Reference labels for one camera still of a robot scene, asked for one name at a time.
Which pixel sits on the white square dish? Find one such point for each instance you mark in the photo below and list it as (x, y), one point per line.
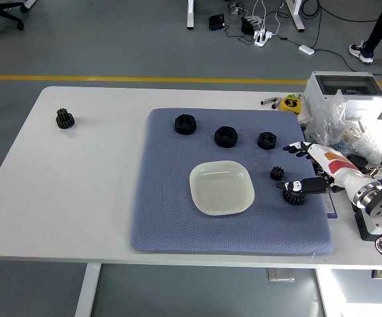
(222, 188)

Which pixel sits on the person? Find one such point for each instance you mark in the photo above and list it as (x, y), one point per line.
(381, 26)

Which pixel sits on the blue-grey textured mat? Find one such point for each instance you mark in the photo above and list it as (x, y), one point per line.
(164, 198)

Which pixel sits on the white desk leg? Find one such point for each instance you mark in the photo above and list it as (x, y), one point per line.
(191, 13)
(295, 14)

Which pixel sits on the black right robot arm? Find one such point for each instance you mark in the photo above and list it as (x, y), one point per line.
(381, 208)

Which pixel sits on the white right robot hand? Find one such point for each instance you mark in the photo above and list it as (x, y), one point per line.
(338, 168)

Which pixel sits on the small black device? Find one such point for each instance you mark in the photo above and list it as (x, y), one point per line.
(358, 161)

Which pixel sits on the yellow tape measure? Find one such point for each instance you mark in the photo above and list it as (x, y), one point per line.
(290, 104)

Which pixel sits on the black marker pen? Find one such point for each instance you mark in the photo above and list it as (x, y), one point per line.
(268, 100)
(275, 103)

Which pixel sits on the black stacked double gear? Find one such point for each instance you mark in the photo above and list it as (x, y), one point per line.
(64, 120)

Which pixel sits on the black charger block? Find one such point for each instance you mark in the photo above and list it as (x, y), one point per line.
(247, 25)

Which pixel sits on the small black hex nut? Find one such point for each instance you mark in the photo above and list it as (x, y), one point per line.
(262, 143)

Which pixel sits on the white low platform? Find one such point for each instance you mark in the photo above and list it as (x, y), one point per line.
(349, 297)

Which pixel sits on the grey table control box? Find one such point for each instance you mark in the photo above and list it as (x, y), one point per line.
(280, 274)

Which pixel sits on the large black gear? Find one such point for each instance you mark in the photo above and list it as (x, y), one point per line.
(293, 199)

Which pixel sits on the black power adapter box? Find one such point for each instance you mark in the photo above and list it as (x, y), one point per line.
(216, 22)

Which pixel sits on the white power strip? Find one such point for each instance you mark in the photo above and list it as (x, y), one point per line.
(263, 37)

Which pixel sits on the large black hex nut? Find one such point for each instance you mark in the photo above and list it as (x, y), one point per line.
(179, 127)
(220, 138)

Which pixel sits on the white flat adapter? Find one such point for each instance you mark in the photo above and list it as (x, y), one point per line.
(306, 49)

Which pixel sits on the grey electrical enclosure box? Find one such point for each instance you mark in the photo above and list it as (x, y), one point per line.
(316, 92)

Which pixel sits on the small black gear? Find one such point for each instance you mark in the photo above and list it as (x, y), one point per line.
(277, 173)

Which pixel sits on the white table leg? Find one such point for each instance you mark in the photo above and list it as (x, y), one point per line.
(87, 290)

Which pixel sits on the black metal stand base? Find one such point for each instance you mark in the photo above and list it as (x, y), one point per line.
(363, 228)

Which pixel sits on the bubble wrap bag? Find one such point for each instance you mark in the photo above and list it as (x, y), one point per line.
(372, 145)

